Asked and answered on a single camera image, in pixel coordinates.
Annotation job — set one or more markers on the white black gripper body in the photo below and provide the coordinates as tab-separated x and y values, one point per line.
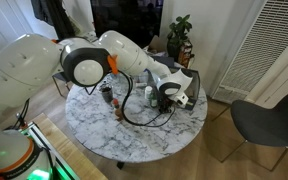
173	86

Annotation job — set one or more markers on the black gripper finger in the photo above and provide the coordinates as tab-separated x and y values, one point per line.
169	106
161	106

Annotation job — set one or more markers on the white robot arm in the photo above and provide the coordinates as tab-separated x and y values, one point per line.
30	60

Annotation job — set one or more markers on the green glass bottle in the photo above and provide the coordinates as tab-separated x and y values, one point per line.
153	99

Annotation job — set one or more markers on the white pill bottle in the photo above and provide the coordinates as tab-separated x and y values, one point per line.
148	91

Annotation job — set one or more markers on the potted green plant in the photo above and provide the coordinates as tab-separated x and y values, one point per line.
178	44

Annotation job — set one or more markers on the round marble table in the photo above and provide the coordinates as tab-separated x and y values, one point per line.
145	135

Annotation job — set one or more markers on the hot sauce bottle red cap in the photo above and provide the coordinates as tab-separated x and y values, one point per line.
117	110

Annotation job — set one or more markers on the dark glass jar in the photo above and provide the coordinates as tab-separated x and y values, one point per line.
106	92

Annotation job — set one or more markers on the dark television screen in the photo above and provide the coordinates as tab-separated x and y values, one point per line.
139	20

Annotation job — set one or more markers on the wooden bench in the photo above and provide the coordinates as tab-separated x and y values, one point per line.
78	162

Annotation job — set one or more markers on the black chair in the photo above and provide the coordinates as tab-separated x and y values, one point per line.
262	126

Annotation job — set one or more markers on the white wall heater grille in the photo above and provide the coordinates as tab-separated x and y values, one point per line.
260	48

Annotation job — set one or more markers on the robot base with orange ring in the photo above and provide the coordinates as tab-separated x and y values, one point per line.
20	156

